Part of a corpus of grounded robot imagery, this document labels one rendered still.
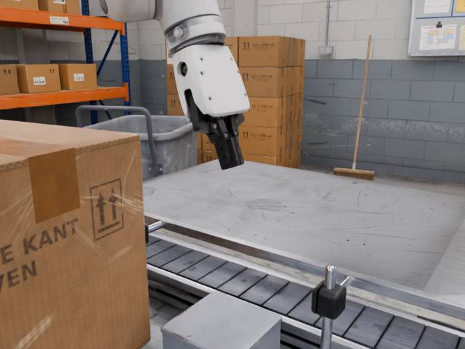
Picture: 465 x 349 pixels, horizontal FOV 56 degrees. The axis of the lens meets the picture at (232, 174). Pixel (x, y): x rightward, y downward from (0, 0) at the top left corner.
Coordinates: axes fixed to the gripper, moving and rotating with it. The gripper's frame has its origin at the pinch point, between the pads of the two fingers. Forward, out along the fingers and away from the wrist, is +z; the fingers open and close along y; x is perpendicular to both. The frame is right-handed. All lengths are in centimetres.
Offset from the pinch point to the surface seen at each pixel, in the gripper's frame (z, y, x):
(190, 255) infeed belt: 14.7, 1.8, 15.4
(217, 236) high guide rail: 10.7, -4.2, 2.7
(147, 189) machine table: 3, 36, 62
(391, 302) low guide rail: 24.0, 3.0, -16.2
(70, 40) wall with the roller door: -179, 270, 389
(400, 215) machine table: 26, 58, -1
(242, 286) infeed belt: 19.2, -1.5, 3.2
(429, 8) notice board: -80, 410, 43
